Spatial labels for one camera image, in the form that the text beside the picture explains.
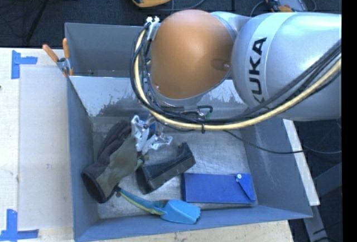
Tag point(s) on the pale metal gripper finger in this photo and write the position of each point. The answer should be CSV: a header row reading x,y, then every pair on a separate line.
x,y
158,142
139,132

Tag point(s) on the grey metal bin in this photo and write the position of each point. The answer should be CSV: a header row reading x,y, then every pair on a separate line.
x,y
217,151

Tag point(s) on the brown and olive glove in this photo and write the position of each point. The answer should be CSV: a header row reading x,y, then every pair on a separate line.
x,y
114,162

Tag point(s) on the black wedge-shaped block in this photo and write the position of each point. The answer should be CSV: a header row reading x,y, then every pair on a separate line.
x,y
164,169

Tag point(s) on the blue flat box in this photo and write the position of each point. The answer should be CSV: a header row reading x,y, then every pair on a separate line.
x,y
212,188

